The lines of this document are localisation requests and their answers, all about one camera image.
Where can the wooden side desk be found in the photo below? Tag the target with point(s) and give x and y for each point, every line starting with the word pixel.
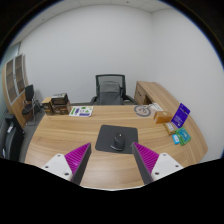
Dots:
pixel 153 93

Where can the white printed sheet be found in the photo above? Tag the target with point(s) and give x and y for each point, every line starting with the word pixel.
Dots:
pixel 81 111

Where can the black mesh office chair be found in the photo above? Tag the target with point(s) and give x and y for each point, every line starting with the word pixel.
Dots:
pixel 110 91

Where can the white paper slip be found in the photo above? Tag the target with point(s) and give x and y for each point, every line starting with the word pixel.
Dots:
pixel 156 107

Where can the wooden shelf unit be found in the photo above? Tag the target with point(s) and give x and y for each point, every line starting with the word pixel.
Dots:
pixel 13 83

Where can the round grey disc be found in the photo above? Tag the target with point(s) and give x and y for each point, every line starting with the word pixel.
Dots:
pixel 142 111

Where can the green packet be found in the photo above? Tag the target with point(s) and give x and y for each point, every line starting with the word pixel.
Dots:
pixel 184 136

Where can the dark grey mouse pad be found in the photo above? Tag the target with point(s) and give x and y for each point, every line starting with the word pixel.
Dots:
pixel 105 138

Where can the tall brown cardboard box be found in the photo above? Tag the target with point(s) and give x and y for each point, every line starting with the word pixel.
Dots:
pixel 47 106

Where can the tan snack packet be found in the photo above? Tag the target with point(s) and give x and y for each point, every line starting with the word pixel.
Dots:
pixel 169 128

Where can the black side chair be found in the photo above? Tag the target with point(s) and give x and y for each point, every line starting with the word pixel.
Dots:
pixel 29 100

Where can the black computer mouse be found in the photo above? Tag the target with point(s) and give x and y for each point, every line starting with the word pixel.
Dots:
pixel 118 142

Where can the purple standing card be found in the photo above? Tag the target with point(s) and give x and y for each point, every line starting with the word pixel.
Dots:
pixel 180 115

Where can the black padded chair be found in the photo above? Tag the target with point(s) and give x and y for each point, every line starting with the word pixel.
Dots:
pixel 11 140

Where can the small orange box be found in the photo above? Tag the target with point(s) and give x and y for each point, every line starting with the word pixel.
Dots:
pixel 162 117

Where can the small blue packet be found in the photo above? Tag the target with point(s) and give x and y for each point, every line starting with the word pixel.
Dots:
pixel 175 139

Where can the dark open box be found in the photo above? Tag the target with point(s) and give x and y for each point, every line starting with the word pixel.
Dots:
pixel 60 98

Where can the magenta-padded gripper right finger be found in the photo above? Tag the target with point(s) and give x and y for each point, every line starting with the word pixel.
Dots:
pixel 146 159

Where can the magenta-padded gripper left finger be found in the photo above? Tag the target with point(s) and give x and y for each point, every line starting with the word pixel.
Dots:
pixel 77 159

